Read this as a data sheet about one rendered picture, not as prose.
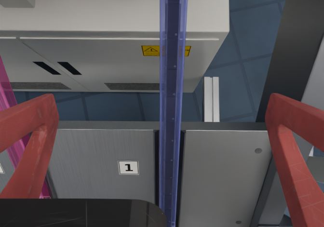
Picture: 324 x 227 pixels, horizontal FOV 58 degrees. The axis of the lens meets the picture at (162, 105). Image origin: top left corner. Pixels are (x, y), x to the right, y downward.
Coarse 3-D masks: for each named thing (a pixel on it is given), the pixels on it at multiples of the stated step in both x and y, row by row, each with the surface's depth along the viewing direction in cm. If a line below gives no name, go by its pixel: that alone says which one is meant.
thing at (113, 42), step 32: (64, 0) 47; (96, 0) 47; (128, 0) 47; (192, 0) 47; (224, 0) 47; (0, 32) 47; (32, 32) 47; (64, 32) 47; (96, 32) 47; (128, 32) 47; (192, 32) 46; (224, 32) 46; (32, 64) 65; (64, 64) 65; (96, 64) 65; (128, 64) 64; (192, 64) 64
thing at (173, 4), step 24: (168, 0) 14; (168, 24) 15; (168, 48) 16; (168, 72) 17; (168, 96) 18; (168, 120) 19; (168, 144) 20; (168, 168) 21; (168, 192) 23; (168, 216) 25
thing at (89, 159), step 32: (64, 128) 21; (96, 128) 21; (128, 128) 21; (192, 128) 21; (224, 128) 21; (256, 128) 21; (0, 160) 23; (64, 160) 23; (96, 160) 23; (128, 160) 23; (192, 160) 23; (224, 160) 23; (256, 160) 23; (0, 192) 25; (64, 192) 25; (96, 192) 25; (128, 192) 25; (192, 192) 25; (224, 192) 25; (256, 192) 25; (192, 224) 28; (224, 224) 28
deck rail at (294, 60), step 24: (288, 0) 20; (312, 0) 17; (288, 24) 20; (312, 24) 17; (288, 48) 20; (312, 48) 17; (288, 72) 20; (312, 72) 17; (264, 96) 24; (288, 96) 20; (312, 96) 18; (264, 120) 24; (264, 192) 24; (264, 216) 25
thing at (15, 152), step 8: (0, 56) 18; (0, 64) 18; (0, 72) 18; (0, 80) 18; (8, 80) 19; (0, 88) 18; (8, 88) 19; (0, 96) 18; (8, 96) 19; (0, 104) 18; (8, 104) 19; (16, 104) 20; (16, 144) 20; (24, 144) 21; (8, 152) 21; (16, 152) 21; (16, 160) 21; (48, 192) 25
